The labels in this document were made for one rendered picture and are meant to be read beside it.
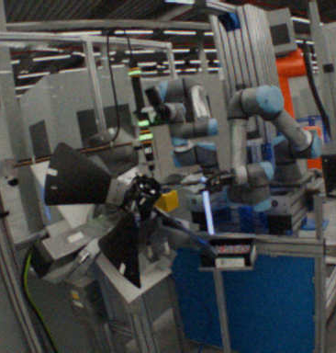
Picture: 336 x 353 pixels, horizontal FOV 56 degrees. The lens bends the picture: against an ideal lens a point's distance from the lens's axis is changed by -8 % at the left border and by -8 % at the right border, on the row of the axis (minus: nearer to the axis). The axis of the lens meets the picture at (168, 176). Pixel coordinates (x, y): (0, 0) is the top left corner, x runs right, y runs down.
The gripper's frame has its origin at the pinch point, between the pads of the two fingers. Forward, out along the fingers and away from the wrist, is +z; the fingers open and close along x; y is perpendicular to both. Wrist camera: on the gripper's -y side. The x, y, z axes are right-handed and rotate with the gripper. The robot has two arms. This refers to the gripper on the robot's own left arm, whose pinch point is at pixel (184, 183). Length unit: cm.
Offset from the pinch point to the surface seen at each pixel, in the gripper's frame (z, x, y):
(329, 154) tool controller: -55, -6, 17
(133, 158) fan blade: 17.7, -13.7, 0.4
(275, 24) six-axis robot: -174, -101, -352
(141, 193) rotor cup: 15.1, -5.1, 19.3
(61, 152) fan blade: 39, -24, 20
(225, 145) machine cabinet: -89, 86, -456
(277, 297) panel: -35, 64, 1
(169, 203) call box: 8.7, 19.4, -33.4
